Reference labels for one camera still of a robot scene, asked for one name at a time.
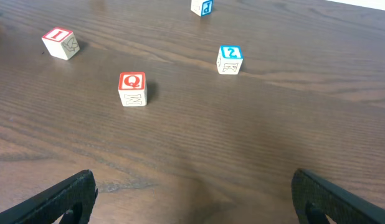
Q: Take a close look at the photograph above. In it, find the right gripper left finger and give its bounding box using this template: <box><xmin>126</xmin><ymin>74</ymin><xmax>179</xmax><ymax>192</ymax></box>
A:
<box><xmin>0</xmin><ymin>170</ymin><xmax>98</xmax><ymax>224</ymax></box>

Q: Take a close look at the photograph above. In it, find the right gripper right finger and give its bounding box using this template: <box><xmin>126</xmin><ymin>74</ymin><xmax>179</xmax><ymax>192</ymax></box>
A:
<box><xmin>291</xmin><ymin>169</ymin><xmax>385</xmax><ymax>224</ymax></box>

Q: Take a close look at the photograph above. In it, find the red letter I block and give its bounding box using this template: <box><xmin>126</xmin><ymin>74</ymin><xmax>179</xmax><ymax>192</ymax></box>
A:
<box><xmin>42</xmin><ymin>27</ymin><xmax>80</xmax><ymax>60</ymax></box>

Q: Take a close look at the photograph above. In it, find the blue number 2 block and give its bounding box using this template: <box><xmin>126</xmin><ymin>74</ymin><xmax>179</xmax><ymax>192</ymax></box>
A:
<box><xmin>216</xmin><ymin>45</ymin><xmax>244</xmax><ymax>75</ymax></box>

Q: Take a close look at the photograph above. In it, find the red letter Q block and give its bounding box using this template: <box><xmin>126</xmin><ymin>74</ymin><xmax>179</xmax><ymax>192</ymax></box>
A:
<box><xmin>118</xmin><ymin>72</ymin><xmax>148</xmax><ymax>107</ymax></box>

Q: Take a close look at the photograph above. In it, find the white block top right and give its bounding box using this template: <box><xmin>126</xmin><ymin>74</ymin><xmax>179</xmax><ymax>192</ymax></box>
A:
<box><xmin>191</xmin><ymin>0</ymin><xmax>214</xmax><ymax>17</ymax></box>

